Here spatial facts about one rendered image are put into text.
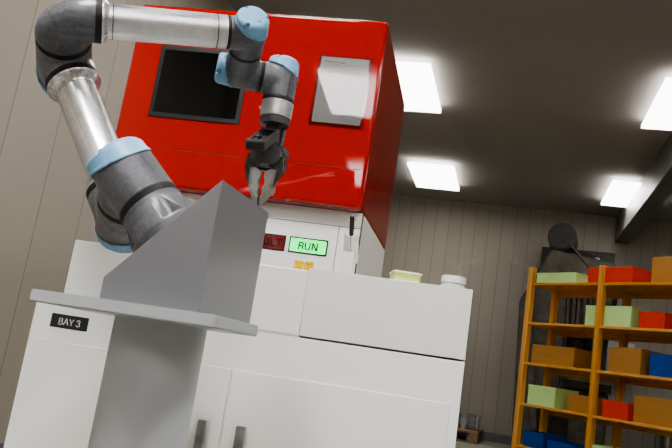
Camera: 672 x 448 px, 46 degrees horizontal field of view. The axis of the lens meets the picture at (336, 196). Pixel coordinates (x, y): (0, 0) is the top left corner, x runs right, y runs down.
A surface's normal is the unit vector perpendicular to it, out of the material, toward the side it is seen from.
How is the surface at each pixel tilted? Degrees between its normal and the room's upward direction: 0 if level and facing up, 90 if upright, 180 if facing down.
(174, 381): 90
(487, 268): 90
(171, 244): 90
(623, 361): 90
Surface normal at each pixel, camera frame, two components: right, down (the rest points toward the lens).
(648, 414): -0.87, -0.22
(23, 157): 0.97, 0.10
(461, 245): -0.21, -0.23
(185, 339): 0.69, -0.04
